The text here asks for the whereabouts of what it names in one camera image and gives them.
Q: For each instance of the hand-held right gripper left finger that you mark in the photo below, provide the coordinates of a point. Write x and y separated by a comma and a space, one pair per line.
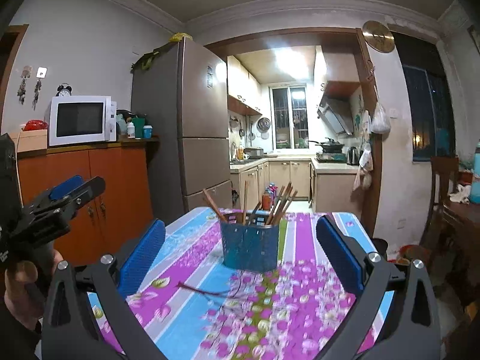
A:
144, 258

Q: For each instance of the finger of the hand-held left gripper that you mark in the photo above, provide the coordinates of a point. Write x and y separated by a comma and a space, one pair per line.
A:
93, 188
65, 188

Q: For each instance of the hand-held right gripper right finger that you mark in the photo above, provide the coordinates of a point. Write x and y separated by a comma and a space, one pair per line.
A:
339, 258

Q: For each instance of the set of wooden chopsticks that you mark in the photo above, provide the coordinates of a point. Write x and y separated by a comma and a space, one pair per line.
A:
279, 204

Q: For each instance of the blue perforated utensil holder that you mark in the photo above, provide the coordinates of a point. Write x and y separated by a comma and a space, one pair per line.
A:
249, 247

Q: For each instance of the person's left forearm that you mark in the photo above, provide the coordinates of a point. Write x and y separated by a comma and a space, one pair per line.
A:
15, 341

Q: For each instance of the person's left hand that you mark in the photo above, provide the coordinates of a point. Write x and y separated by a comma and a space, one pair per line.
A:
20, 300

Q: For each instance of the orange wooden cabinet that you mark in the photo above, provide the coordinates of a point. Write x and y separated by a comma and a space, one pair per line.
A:
120, 187

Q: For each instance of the purple floral striped tablecloth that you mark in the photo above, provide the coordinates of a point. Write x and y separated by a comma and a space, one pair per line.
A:
187, 270

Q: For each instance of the beige cardboard box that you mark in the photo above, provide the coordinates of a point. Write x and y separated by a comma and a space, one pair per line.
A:
32, 140

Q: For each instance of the red round container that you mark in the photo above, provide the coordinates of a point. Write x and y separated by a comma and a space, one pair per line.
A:
35, 125

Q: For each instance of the white medicine bottle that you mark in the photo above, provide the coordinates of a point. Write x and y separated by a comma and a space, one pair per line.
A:
131, 130

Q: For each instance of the white microwave oven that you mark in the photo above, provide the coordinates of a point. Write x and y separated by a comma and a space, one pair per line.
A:
80, 120

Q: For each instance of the beige kitchen base cabinets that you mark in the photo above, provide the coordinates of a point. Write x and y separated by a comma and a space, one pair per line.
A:
333, 187

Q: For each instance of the green cup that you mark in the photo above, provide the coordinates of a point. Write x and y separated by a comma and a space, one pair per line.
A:
138, 127

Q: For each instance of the blue lidded jar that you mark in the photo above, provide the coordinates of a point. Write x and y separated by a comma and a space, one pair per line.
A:
147, 132

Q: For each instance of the dark pot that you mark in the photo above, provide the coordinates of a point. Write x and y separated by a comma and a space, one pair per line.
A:
124, 114

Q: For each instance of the bottles on floor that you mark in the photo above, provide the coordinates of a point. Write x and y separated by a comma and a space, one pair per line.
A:
267, 198

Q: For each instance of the black alarm clock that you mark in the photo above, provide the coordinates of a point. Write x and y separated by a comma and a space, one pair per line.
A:
64, 90

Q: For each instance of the gas stove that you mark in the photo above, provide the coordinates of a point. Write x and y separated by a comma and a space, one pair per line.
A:
330, 156

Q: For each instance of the white hook with ornament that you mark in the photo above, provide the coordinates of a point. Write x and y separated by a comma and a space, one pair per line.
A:
39, 82

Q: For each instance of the steel electric kettle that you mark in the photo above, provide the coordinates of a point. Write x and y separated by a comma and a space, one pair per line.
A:
353, 156

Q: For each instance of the grey refrigerator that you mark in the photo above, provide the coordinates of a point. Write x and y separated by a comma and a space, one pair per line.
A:
180, 120

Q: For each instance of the black wok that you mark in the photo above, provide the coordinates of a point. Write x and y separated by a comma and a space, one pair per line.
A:
330, 145

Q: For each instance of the wooden chair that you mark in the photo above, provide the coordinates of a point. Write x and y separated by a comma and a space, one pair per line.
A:
442, 195

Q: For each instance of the wooden dining table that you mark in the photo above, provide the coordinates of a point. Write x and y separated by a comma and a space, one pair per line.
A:
465, 232

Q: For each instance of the rice cooker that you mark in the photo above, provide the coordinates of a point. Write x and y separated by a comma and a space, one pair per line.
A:
255, 153

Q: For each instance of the white cloth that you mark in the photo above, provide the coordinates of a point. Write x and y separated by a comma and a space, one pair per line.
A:
459, 194

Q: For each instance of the hanging white plastic bag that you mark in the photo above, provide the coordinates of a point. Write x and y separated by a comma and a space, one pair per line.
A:
380, 120

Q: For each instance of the steel range hood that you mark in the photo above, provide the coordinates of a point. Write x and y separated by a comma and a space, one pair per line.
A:
335, 112

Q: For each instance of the hanging round strainer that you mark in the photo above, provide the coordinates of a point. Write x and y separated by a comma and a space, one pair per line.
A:
263, 124

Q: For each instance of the blue water bottle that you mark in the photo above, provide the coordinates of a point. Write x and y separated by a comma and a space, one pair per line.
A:
476, 176

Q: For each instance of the dark barred window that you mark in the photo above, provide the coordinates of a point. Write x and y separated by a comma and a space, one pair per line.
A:
423, 112

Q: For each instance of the yellow bag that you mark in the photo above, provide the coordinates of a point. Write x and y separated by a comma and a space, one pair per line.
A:
182, 36

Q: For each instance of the kitchen ceiling light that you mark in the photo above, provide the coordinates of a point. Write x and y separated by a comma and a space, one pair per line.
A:
294, 57

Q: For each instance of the hanging wall ornament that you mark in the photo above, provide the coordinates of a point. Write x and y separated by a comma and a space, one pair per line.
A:
23, 86

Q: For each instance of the kitchen wall cabinets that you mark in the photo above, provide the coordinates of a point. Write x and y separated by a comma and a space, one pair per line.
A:
242, 90

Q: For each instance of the gold wall clock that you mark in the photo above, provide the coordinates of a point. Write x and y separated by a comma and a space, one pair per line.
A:
378, 36

